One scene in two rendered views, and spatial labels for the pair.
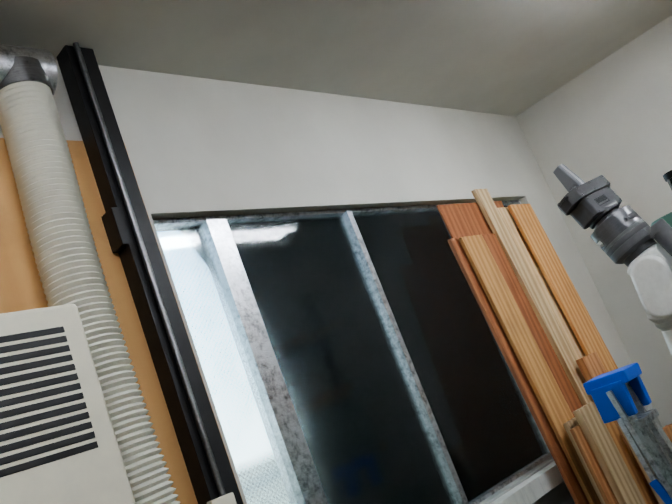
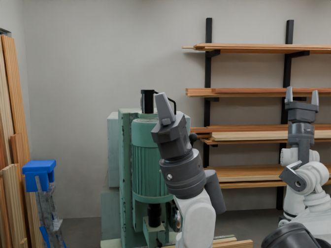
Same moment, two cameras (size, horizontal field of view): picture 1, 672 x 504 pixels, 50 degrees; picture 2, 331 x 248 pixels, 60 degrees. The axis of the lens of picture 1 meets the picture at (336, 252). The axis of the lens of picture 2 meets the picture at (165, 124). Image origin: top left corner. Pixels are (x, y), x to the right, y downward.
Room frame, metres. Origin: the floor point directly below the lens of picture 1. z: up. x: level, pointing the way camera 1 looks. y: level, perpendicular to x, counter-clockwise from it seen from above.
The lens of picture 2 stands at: (0.93, -0.04, 1.65)
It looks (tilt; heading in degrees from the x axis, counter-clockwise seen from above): 8 degrees down; 313
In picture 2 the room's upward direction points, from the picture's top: straight up
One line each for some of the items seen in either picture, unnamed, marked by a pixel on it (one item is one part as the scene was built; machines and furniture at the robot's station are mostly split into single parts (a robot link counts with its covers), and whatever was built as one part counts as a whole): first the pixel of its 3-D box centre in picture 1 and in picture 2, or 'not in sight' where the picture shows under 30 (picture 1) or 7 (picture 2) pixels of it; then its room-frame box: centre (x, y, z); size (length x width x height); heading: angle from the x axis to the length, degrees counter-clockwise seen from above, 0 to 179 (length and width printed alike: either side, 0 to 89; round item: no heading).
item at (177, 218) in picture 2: not in sight; (175, 218); (1.77, -0.99, 1.02); 0.12 x 0.03 x 0.12; 147
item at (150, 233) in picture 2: not in sight; (154, 232); (1.74, -0.83, 1.03); 0.14 x 0.07 x 0.09; 147
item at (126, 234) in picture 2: not in sight; (142, 180); (1.97, -0.97, 1.16); 0.22 x 0.22 x 0.72; 57
